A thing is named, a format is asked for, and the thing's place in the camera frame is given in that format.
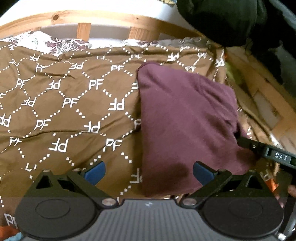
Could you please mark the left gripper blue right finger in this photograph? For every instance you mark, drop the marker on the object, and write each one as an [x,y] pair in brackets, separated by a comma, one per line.
[206,175]

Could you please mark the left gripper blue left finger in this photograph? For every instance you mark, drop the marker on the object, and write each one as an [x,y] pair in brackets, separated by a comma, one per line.
[87,176]

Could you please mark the maroon long sleeve shirt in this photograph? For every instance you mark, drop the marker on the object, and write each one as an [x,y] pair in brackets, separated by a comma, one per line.
[186,118]

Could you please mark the brown PF patterned duvet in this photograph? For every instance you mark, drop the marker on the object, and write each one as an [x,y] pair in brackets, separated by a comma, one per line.
[59,113]

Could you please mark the yellow-green cloth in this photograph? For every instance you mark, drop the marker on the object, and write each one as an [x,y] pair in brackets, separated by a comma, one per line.
[232,75]

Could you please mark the black hanging jacket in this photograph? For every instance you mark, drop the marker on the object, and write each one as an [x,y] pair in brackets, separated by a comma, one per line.
[265,28]

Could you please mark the white floral pillow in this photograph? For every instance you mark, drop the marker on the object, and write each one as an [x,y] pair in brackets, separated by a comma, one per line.
[42,42]

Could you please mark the wooden bed frame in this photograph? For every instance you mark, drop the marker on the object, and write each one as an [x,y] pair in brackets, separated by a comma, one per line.
[257,77]

